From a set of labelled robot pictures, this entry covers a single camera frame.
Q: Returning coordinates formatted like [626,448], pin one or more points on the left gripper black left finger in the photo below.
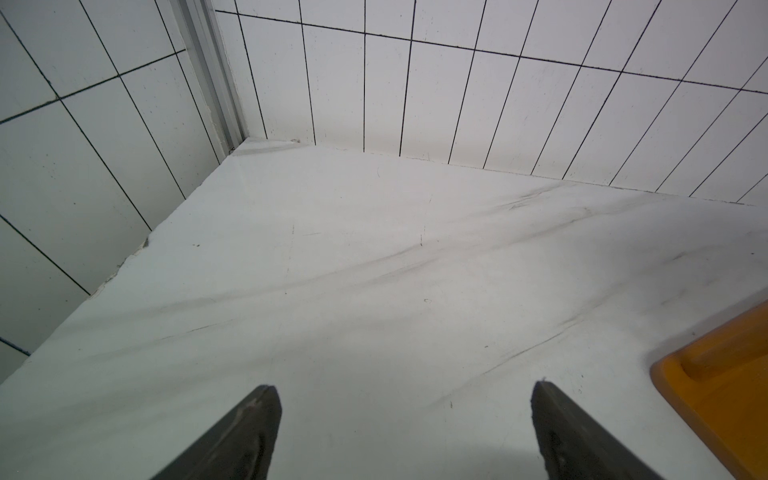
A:
[239,446]

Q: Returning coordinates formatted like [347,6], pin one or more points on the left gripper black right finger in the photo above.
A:
[574,445]

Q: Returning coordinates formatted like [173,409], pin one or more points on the orange two-tier shelf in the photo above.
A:
[718,386]

